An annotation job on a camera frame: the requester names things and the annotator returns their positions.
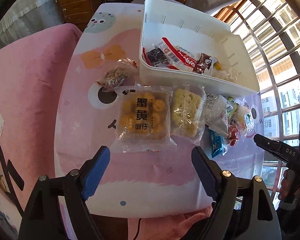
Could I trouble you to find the cartoon printed table mat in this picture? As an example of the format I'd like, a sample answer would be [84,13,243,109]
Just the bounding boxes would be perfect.
[55,0,264,218]

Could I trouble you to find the clear bag yellow snacks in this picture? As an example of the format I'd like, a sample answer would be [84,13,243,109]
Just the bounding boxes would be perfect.
[212,61,241,83]

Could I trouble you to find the red snack packet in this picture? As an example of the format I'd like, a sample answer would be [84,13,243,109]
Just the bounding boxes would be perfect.
[227,124,239,147]

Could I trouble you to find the metal window bars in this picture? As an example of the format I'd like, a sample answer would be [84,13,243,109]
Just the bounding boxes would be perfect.
[214,0,300,205]

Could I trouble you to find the white plastic storage bin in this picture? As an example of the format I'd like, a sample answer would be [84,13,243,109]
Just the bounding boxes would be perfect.
[139,0,260,98]

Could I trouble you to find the dark plum clear packet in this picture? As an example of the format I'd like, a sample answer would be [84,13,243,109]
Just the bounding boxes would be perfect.
[142,48,170,67]

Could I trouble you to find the brown chocolate packet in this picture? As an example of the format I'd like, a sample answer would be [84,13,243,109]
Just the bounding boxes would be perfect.
[193,53,213,76]

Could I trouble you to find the person right hand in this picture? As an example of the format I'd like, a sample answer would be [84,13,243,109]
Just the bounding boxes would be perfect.
[279,169,300,205]

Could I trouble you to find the black cable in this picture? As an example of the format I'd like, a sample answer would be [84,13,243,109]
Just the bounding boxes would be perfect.
[0,127,26,218]

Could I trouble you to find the white grey snack packet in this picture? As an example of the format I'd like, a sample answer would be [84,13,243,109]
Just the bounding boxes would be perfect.
[204,94,228,137]

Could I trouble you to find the blue snack packet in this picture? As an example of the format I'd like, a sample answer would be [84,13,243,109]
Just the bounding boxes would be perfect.
[209,130,229,158]

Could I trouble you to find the green label candy packet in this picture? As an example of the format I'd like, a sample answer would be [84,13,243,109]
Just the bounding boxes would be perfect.
[226,96,239,122]

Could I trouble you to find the clear rice cracker pack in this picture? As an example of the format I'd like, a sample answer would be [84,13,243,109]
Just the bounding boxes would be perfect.
[170,85,206,146]

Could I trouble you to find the peanut brittle clear packet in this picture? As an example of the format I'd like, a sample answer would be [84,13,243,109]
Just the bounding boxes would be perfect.
[95,57,139,92]

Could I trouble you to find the crab roe noodle snack pack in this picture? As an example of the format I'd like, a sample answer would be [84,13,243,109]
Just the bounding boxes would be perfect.
[111,85,177,153]

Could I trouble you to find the clear yellow candy packet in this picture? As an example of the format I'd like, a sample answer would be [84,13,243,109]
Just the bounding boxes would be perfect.
[233,98,255,139]

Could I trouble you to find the red cookies packet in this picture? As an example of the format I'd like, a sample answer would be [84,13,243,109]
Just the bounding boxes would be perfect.
[162,37,197,72]

